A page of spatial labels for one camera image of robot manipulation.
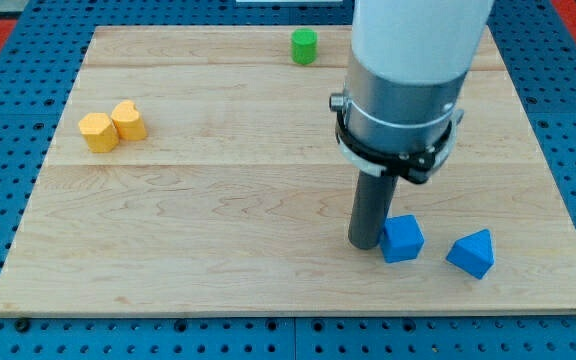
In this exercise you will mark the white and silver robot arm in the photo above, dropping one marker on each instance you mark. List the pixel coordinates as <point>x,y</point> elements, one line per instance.
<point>397,114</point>

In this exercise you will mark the light wooden board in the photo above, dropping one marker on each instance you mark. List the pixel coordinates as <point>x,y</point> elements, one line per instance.
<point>237,202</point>

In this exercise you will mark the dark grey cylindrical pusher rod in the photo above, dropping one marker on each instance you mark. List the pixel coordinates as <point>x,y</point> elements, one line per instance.
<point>371,205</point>

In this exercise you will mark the blue cube block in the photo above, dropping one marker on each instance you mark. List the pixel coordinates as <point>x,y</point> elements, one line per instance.
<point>402,239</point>

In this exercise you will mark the green cylinder block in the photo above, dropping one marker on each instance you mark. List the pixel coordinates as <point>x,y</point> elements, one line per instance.
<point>304,46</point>

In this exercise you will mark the yellow heart block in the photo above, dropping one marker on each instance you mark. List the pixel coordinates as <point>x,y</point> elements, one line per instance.
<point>128,121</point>

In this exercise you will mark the yellow hexagon block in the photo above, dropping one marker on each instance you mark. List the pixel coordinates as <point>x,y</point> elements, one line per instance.
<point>99,132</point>

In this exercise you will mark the blue triangular prism block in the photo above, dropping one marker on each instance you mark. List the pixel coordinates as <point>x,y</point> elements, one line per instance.
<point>473,254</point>

